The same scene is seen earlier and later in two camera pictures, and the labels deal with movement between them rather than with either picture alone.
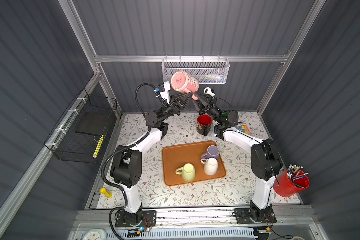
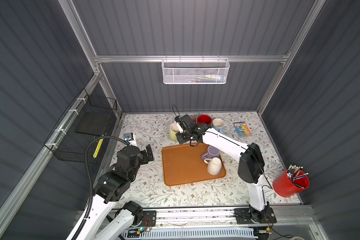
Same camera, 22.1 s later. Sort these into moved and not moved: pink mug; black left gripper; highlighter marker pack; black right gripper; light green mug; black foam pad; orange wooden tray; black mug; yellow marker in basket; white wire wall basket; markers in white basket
Moved: pink mug; black right gripper; light green mug; black left gripper
Not moved: black foam pad; markers in white basket; orange wooden tray; white wire wall basket; yellow marker in basket; highlighter marker pack; black mug
